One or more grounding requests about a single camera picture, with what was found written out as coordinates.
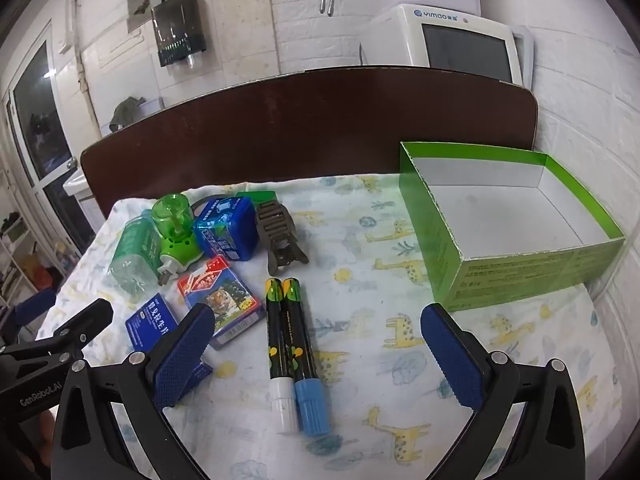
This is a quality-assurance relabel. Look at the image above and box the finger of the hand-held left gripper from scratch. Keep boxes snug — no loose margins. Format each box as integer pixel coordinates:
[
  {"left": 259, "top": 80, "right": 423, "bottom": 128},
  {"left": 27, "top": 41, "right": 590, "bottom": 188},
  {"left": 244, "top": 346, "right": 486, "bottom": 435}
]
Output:
[
  {"left": 0, "top": 287, "right": 57, "bottom": 341},
  {"left": 0, "top": 298, "right": 115, "bottom": 363}
]

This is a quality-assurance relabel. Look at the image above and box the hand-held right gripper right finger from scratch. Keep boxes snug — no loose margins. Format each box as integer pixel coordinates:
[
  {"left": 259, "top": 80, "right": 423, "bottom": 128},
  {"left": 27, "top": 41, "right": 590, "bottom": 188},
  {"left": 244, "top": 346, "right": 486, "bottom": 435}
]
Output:
[{"left": 420, "top": 302, "right": 586, "bottom": 480}]

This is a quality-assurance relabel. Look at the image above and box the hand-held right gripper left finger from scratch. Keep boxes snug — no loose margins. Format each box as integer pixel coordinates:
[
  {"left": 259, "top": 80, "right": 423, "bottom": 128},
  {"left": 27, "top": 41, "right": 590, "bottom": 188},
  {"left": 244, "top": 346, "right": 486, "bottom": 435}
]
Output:
[{"left": 50, "top": 302, "right": 236, "bottom": 480}]

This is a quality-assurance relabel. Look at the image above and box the small blue box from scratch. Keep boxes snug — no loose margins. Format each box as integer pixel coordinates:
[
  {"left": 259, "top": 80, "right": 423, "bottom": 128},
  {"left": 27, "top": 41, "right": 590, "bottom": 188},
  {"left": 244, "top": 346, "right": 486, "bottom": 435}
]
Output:
[{"left": 125, "top": 292, "right": 214, "bottom": 397}]

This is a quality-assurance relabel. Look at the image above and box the tiger playing card box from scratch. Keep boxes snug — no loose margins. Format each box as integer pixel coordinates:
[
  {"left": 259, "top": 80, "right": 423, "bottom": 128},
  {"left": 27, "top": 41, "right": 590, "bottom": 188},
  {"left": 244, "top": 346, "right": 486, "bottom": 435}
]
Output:
[{"left": 176, "top": 255, "right": 267, "bottom": 351}]

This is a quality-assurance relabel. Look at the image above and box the clear green bottle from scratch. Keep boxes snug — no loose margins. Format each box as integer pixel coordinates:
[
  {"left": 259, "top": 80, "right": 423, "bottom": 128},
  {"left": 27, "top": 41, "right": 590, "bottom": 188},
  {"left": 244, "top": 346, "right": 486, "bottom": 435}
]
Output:
[{"left": 107, "top": 210, "right": 166, "bottom": 303}]

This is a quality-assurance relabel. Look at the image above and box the green cardboard box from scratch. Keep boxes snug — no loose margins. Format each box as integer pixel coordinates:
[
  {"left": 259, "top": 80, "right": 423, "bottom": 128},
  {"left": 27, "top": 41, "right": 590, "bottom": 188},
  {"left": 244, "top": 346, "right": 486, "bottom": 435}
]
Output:
[{"left": 399, "top": 141, "right": 627, "bottom": 312}]

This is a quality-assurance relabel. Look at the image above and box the black marker white cap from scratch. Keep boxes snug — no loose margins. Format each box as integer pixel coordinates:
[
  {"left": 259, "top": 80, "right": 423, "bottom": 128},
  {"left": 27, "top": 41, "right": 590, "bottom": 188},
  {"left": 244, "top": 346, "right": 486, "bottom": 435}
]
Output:
[{"left": 264, "top": 277, "right": 299, "bottom": 435}]

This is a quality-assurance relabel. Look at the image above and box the green mosquito repellent heater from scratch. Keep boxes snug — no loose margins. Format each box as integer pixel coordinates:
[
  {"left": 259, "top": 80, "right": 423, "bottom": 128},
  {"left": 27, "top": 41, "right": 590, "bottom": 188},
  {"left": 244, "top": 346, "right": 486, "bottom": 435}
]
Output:
[{"left": 151, "top": 193, "right": 207, "bottom": 286}]

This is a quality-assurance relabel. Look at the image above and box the black marker blue cap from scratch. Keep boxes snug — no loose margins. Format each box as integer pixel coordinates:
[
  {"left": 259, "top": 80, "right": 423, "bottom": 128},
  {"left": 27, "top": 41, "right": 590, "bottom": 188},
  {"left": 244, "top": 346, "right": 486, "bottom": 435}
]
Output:
[{"left": 281, "top": 276, "right": 331, "bottom": 437}]

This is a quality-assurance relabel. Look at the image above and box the blue plastic box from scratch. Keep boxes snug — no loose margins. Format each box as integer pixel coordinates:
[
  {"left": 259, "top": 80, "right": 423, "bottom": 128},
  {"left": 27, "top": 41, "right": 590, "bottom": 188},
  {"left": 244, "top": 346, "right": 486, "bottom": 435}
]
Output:
[{"left": 192, "top": 196, "right": 258, "bottom": 262}]

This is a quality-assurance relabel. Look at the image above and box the black tape roll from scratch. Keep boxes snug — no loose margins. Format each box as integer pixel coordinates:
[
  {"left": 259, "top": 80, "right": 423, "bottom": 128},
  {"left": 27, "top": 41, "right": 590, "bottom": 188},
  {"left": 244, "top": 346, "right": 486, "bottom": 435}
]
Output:
[{"left": 190, "top": 191, "right": 236, "bottom": 216}]

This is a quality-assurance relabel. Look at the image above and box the brown hair claw clip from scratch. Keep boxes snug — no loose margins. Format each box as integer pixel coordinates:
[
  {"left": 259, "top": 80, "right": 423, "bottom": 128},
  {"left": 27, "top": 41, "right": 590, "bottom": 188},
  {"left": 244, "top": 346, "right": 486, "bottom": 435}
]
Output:
[{"left": 255, "top": 201, "right": 310, "bottom": 278}]

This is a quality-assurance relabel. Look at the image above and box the small green box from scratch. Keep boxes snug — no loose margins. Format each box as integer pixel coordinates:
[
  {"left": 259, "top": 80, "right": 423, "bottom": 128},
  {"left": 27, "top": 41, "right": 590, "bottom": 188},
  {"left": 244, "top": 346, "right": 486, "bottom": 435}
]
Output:
[{"left": 235, "top": 190, "right": 278, "bottom": 211}]

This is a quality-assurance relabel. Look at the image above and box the person's left hand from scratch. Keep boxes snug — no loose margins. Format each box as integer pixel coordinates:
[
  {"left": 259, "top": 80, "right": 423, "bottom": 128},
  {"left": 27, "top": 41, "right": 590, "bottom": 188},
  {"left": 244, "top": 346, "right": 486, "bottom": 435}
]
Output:
[{"left": 10, "top": 407, "right": 57, "bottom": 471}]

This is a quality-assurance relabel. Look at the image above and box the white storage shelf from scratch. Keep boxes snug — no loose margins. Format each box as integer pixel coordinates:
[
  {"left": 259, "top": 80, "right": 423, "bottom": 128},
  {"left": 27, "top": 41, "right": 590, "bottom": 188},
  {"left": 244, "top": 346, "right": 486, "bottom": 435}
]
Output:
[{"left": 0, "top": 200, "right": 51, "bottom": 311}]

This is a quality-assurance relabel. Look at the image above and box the white sink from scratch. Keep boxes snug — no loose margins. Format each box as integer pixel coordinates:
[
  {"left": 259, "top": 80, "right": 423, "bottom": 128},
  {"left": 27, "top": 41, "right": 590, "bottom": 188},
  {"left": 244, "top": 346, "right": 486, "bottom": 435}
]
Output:
[{"left": 62, "top": 167, "right": 93, "bottom": 198}]

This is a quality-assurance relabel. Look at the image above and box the giraffe printed blanket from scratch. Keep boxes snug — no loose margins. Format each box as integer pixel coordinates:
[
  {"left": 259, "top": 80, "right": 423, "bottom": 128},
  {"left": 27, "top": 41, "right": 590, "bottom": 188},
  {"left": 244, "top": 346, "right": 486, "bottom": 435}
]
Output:
[{"left": 37, "top": 172, "right": 621, "bottom": 480}]

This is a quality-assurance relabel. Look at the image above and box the glass door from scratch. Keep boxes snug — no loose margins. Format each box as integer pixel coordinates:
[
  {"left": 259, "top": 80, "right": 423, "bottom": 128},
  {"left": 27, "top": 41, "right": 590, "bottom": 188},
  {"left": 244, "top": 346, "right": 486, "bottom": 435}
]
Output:
[{"left": 5, "top": 22, "right": 108, "bottom": 261}]

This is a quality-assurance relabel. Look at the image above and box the green cloth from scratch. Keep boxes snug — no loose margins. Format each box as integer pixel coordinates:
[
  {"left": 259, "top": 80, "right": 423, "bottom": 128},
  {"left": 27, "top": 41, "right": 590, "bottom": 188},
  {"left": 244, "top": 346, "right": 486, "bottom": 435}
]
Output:
[{"left": 107, "top": 95, "right": 147, "bottom": 133}]

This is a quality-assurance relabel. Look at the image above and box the brown wooden headboard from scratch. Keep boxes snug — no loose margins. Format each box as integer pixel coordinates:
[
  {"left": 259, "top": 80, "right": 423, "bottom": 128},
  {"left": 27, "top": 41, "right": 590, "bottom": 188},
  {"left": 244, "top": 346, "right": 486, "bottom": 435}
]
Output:
[{"left": 80, "top": 67, "right": 540, "bottom": 221}]

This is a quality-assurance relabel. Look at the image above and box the white water purifier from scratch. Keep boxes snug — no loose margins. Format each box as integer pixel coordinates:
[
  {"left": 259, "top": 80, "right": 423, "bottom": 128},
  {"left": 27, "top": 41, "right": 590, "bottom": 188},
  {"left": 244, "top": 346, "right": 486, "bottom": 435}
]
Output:
[{"left": 357, "top": 4, "right": 535, "bottom": 88}]

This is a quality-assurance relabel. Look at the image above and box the white wall pipe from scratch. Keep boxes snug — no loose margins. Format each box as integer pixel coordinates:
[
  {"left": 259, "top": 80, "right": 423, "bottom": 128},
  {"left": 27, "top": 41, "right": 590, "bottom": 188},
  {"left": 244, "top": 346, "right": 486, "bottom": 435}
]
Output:
[{"left": 72, "top": 0, "right": 101, "bottom": 136}]

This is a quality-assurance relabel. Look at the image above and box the dark wall fish tank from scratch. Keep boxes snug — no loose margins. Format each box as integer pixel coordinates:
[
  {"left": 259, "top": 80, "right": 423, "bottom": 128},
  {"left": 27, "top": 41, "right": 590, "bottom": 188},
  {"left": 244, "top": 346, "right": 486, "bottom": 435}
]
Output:
[{"left": 150, "top": 0, "right": 210, "bottom": 68}]

